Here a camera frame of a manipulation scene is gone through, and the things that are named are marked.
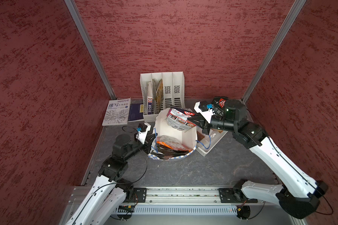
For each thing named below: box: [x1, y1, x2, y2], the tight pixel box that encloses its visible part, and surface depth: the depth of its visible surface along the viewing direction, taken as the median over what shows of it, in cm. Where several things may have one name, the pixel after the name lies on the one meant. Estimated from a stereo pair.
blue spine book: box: [147, 81, 153, 115], surface depth 96 cm
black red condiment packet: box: [166, 105, 198, 131], surface depth 64 cm
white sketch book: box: [101, 97, 131, 127], surface depth 112 cm
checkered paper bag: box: [147, 107, 198, 161], surface depth 69 cm
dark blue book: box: [128, 103, 145, 121], surface depth 112 cm
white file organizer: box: [139, 71, 186, 123], surface depth 105 cm
